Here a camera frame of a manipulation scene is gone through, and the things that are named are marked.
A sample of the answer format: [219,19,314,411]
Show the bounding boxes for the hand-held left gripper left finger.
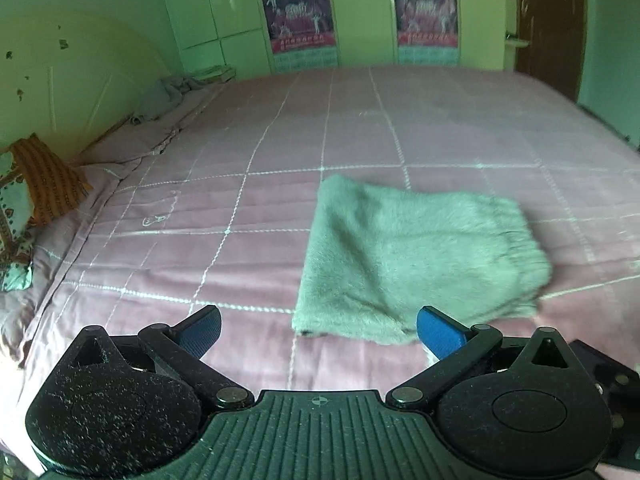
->
[62,305,256,409]

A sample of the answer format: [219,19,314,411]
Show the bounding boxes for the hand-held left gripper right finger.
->
[386,306,583,409]

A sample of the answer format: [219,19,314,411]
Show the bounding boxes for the light green towel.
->
[291,173,554,346]

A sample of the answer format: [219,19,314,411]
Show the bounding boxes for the pink checked bedspread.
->
[0,64,640,480]

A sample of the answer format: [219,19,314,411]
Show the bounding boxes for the orange striped pillow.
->
[9,133,94,227]

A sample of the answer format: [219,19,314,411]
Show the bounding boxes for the white patterned pillow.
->
[0,151,37,292]

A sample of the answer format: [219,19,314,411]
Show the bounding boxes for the grey crumpled cloth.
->
[132,75,207,125]

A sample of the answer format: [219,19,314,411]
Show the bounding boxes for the cream bed headboard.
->
[0,15,184,163]

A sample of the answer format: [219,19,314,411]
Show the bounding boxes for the brown wooden door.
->
[515,0,589,104]

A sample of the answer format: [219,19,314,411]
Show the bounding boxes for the wall poster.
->
[260,0,336,54]
[391,0,460,49]

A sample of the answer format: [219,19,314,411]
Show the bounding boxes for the green wall shelves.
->
[502,0,532,49]

